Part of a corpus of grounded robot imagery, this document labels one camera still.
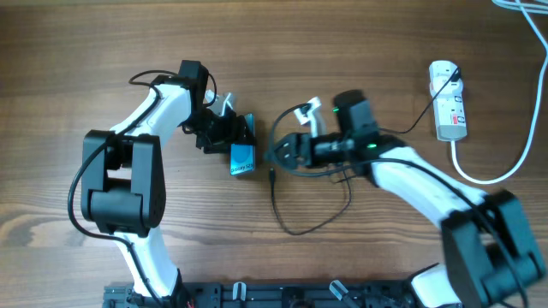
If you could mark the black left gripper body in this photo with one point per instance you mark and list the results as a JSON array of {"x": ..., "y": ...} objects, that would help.
[{"x": 217, "y": 131}]

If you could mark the black mounting rail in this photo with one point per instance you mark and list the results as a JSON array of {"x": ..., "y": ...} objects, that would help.
[{"x": 369, "y": 294}]

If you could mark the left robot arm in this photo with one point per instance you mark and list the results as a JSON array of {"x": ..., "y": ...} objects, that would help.
[{"x": 119, "y": 193}]

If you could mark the blue smartphone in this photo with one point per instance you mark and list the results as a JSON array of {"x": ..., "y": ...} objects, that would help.
[{"x": 242, "y": 159}]

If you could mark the white power strip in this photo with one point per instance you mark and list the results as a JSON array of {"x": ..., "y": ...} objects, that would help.
[{"x": 449, "y": 115}]

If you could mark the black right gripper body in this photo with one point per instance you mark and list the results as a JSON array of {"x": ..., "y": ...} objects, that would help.
[{"x": 325, "y": 149}]

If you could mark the white charger adapter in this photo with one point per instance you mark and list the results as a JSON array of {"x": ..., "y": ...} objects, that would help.
[{"x": 444, "y": 85}]

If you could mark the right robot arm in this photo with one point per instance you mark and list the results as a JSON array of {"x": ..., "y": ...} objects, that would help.
[{"x": 490, "y": 253}]

